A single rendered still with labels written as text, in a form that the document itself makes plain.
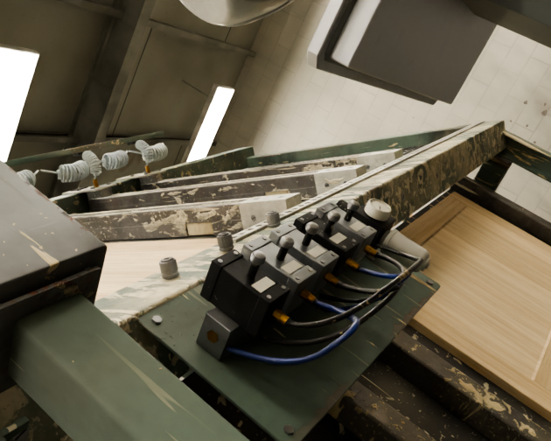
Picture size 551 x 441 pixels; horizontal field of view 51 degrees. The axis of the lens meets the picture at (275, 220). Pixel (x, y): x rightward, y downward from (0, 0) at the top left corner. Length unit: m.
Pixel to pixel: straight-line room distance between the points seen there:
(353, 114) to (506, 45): 1.68
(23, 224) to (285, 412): 0.35
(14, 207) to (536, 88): 5.88
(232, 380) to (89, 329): 0.27
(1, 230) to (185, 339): 0.30
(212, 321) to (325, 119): 6.09
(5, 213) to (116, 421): 0.20
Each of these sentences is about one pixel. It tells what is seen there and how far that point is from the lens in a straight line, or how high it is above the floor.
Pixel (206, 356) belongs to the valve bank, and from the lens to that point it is 0.70.
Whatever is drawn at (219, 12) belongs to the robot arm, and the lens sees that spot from 0.69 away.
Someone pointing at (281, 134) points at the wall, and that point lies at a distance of 6.95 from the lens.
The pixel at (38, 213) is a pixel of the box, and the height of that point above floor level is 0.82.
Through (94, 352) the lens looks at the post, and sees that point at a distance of 0.44.
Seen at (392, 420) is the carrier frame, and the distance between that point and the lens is 1.06.
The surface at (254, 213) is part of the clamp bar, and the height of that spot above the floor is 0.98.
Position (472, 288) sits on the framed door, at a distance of 1.66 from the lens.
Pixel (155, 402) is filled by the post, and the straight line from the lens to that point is 0.42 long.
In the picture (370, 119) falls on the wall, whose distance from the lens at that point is 6.52.
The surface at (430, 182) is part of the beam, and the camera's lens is 1.60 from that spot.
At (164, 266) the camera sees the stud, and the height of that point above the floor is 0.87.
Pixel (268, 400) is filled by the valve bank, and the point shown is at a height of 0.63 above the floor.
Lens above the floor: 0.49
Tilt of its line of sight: 21 degrees up
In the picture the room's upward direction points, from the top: 56 degrees counter-clockwise
